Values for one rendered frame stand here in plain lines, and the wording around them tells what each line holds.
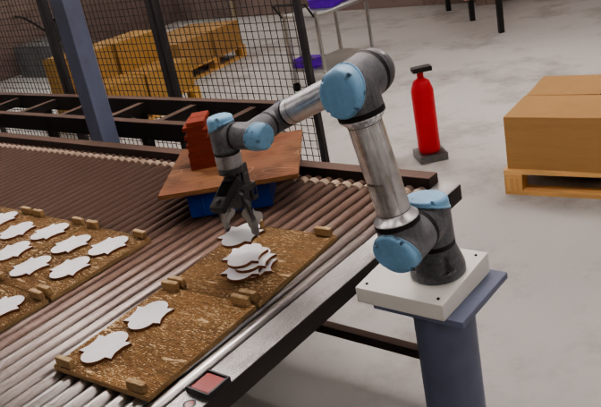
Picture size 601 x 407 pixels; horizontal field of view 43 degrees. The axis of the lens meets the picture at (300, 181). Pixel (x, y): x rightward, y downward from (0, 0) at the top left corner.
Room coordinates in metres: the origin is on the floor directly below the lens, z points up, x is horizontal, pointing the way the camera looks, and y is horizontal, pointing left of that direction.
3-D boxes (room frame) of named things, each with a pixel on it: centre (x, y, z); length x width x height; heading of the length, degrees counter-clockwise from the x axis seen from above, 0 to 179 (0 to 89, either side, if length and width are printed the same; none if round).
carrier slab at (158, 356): (1.74, 0.45, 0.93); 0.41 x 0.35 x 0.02; 141
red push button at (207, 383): (1.49, 0.30, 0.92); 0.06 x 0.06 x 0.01; 48
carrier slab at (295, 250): (2.06, 0.19, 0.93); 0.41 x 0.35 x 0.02; 142
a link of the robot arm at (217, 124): (2.02, 0.18, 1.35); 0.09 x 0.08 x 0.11; 50
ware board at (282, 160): (2.71, 0.23, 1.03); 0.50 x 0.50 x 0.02; 84
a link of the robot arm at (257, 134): (1.97, 0.10, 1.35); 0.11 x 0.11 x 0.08; 50
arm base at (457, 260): (1.80, -0.32, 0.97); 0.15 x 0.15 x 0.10
